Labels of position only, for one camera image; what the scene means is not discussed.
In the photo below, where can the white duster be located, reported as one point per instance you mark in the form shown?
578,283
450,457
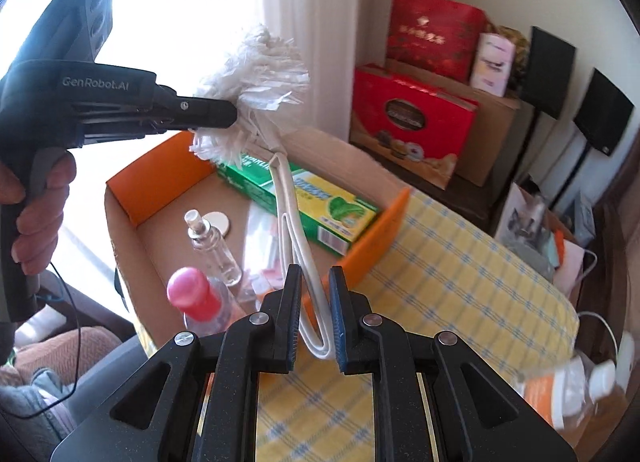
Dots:
260,72

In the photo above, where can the black speaker stand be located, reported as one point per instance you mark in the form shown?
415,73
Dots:
570,172
536,142

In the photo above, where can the pink cap clear bottle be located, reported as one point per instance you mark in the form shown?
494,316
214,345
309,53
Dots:
187,292

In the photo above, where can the white tissue roll pack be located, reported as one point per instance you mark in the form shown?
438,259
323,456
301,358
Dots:
492,62

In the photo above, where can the red gift bag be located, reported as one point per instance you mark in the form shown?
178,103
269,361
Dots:
430,32

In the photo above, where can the orange cardboard box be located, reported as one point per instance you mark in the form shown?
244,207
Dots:
160,237

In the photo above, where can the black speaker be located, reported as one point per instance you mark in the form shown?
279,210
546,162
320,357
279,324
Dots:
550,72
602,112

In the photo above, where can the orange label clear bottle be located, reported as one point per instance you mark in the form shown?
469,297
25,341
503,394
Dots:
550,392

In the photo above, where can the white round disc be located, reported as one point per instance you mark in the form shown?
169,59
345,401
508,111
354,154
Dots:
220,224

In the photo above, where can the white paper bag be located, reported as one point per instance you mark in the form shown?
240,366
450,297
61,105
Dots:
520,222

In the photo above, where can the brown knitted cloth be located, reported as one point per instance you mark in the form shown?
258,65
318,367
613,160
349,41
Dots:
75,347

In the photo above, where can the yellow checked cloth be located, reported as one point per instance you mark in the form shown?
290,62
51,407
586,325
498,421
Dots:
450,282

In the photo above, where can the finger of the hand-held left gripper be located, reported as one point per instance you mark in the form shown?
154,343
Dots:
210,112

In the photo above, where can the white sheer curtain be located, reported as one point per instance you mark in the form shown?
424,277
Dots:
310,2

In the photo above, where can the blue grey box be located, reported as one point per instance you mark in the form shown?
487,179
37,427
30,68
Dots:
585,217

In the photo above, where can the pink white plastic packet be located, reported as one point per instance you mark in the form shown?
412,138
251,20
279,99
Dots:
260,242

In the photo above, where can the brown cardboard box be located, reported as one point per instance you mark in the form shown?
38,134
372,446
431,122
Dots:
500,132

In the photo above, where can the person's left hand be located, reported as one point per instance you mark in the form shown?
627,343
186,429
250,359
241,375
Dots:
47,212

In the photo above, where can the small clear spray bottle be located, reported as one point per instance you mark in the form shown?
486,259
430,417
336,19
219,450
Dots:
220,257

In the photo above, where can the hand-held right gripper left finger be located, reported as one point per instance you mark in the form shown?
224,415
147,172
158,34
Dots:
291,322

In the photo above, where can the green toothpaste box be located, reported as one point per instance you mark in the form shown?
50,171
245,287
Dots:
340,222

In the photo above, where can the pale pink paper bag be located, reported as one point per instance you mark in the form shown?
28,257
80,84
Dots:
567,262

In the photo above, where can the plain open cardboard box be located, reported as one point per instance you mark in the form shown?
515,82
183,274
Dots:
600,417

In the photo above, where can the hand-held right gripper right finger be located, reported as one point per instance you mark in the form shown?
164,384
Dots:
340,332

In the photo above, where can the red gift box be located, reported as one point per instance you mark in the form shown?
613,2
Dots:
400,97

